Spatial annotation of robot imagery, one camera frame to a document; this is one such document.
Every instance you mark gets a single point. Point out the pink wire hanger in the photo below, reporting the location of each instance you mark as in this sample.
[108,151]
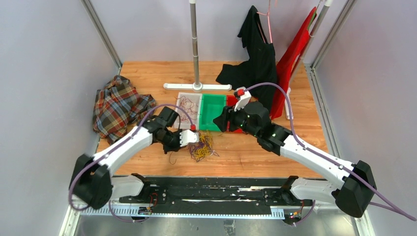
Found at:
[267,15]

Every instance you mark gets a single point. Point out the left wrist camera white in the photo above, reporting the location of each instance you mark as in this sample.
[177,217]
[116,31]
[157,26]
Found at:
[188,137]

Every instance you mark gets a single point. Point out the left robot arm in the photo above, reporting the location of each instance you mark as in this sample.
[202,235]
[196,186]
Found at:
[93,180]

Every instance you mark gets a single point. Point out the black t-shirt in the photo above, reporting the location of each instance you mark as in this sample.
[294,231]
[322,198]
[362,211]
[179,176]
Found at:
[260,67]

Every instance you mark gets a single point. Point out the red t-shirt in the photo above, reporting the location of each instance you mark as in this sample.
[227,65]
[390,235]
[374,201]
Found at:
[285,66]

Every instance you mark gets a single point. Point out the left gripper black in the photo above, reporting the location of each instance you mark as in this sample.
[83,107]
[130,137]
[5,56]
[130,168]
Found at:
[177,147]

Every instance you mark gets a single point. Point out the metal clothes rack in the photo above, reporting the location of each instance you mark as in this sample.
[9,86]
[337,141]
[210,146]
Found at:
[197,86]

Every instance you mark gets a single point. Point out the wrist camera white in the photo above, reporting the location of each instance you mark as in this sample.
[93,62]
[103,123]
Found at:
[243,97]
[188,137]

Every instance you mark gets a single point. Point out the white plastic bin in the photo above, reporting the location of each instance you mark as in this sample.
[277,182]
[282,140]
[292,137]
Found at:
[190,103]

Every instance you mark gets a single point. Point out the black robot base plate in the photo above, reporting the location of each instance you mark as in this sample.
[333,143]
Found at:
[216,195]

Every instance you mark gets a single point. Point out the green plastic bin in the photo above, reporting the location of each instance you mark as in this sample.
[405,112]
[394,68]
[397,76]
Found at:
[211,107]

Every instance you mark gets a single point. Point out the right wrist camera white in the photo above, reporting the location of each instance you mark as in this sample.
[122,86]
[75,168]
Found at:
[243,97]

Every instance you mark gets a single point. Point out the red plastic bin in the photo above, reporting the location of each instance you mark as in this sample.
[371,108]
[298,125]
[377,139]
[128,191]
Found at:
[231,102]

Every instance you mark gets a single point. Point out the plaid flannel shirt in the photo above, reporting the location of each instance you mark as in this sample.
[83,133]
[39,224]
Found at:
[117,106]

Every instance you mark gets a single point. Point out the aluminium frame rail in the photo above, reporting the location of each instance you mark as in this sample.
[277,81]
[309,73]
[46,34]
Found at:
[95,19]

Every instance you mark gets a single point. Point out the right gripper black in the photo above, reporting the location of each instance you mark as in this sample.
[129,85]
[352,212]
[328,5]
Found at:
[221,121]

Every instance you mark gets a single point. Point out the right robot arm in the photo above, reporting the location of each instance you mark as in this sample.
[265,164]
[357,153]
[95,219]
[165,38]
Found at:
[346,184]

